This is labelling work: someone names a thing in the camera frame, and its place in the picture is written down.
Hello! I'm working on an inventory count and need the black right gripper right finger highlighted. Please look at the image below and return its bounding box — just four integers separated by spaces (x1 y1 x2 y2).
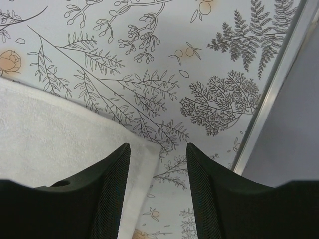
186 143 319 239

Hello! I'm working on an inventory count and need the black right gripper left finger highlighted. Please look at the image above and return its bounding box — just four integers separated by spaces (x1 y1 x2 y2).
0 143 131 239

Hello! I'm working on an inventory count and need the white towel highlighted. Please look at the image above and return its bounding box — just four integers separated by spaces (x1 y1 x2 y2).
0 78 160 239

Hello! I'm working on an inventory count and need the floral patterned table mat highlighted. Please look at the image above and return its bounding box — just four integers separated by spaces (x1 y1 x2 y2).
0 0 299 239

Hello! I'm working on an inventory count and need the aluminium frame rail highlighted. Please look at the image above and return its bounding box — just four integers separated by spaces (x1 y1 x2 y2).
232 0 319 175

